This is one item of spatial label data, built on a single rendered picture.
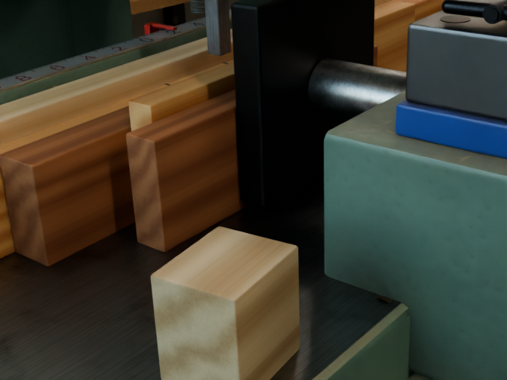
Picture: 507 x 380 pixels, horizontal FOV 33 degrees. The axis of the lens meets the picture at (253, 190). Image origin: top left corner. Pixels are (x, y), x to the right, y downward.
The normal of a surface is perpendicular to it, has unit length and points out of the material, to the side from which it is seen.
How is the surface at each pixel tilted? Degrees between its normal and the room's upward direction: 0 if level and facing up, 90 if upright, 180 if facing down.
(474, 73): 90
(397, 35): 90
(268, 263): 0
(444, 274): 90
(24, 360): 0
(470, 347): 90
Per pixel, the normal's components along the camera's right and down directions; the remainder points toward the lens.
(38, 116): 0.78, 0.23
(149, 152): -0.63, 0.34
